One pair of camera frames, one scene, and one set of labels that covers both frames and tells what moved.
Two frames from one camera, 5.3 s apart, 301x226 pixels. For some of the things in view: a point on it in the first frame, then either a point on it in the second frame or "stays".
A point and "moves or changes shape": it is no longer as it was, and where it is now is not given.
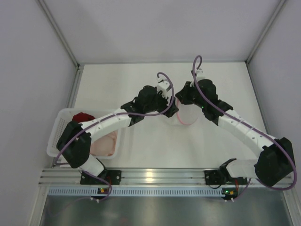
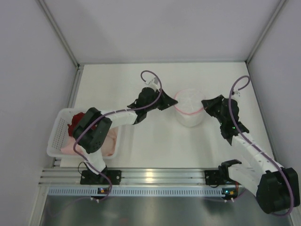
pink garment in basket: x=104 y=145 stays
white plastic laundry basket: x=64 y=116 stays
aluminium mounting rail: x=131 y=176 stays
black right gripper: x=182 y=95 to x=217 y=105
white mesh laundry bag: x=188 y=115 moves or changes shape
